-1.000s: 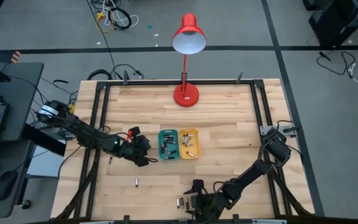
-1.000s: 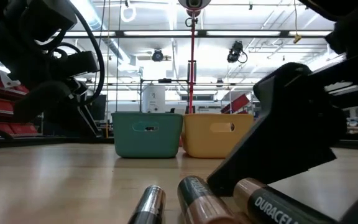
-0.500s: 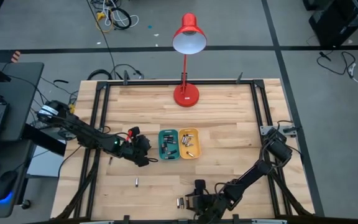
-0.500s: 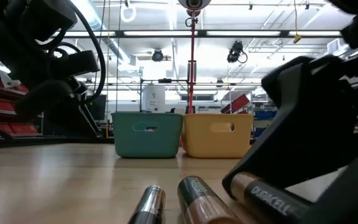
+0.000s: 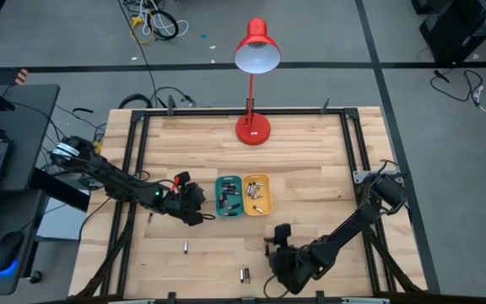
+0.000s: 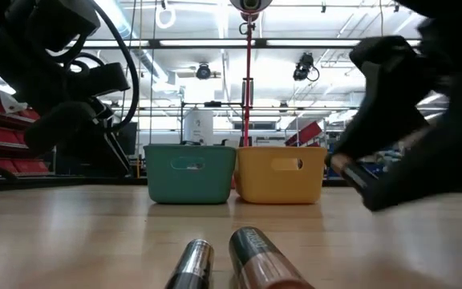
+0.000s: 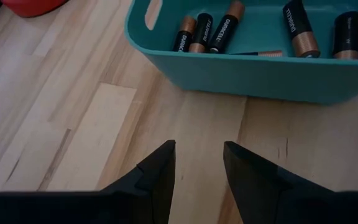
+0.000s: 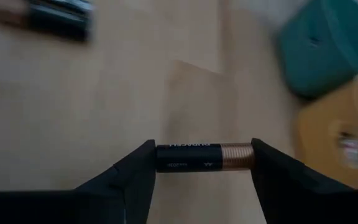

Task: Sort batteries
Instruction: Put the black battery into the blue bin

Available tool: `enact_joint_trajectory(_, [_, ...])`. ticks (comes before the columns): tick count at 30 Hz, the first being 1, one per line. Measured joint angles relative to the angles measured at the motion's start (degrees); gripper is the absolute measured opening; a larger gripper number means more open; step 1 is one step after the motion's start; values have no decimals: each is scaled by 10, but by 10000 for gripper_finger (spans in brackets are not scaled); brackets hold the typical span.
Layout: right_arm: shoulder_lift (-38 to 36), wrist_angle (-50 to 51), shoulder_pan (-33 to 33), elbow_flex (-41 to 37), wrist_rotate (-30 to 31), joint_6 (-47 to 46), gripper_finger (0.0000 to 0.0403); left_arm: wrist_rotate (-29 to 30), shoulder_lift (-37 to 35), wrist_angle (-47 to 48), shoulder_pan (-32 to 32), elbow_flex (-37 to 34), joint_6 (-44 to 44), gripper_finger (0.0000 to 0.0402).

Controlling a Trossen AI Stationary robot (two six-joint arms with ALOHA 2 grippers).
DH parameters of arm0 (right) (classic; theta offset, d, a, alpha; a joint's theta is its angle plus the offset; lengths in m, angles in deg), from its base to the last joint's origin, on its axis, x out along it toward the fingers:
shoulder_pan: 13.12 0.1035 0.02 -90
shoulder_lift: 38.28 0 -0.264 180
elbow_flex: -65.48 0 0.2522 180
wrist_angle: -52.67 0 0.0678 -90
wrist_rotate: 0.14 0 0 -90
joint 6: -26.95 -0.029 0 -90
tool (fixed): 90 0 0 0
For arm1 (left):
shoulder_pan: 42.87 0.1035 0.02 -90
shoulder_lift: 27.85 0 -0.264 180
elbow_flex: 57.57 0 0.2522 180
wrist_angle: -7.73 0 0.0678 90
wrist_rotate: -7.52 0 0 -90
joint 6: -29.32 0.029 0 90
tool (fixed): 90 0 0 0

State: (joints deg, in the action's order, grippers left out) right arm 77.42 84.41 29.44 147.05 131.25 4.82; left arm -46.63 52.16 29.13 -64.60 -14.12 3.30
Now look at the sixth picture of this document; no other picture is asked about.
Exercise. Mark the black monitor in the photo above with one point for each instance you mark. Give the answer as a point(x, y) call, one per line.
point(131, 138)

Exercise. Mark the black copper Duracell battery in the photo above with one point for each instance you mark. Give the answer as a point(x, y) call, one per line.
point(349, 170)
point(259, 261)

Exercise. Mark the black round hanging camera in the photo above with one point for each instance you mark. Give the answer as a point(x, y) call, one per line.
point(203, 72)

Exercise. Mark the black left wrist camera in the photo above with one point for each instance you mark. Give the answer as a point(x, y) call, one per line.
point(102, 78)

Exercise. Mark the black hanging camera device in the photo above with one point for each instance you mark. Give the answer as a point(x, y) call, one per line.
point(304, 66)

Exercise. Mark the red tilted bin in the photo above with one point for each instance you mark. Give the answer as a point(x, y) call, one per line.
point(305, 133)

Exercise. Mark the black table border rail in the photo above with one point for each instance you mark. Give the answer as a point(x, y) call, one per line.
point(14, 184)

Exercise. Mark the teal plastic bin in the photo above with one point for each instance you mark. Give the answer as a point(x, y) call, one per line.
point(189, 184)

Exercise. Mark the white cylindrical tank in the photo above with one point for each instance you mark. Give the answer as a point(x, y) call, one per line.
point(198, 126)

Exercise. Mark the white grey bracket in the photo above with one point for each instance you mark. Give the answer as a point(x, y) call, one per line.
point(12, 105)

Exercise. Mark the black metal frame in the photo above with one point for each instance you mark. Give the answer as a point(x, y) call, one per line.
point(215, 104)

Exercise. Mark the black overhead frame bar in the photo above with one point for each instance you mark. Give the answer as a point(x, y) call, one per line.
point(261, 43)

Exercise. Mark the grey round overhead camera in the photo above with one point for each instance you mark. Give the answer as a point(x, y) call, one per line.
point(251, 5)

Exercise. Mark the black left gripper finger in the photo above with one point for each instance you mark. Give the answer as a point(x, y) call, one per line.
point(118, 162)
point(86, 156)

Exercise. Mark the silver black battery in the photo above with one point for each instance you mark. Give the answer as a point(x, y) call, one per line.
point(193, 265)

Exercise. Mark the red camera stand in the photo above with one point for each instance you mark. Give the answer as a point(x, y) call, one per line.
point(248, 80)

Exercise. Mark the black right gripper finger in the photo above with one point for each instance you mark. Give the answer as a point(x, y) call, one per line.
point(395, 100)
point(407, 180)

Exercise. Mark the yellow plastic bin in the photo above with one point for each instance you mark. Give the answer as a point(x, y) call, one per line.
point(279, 184)

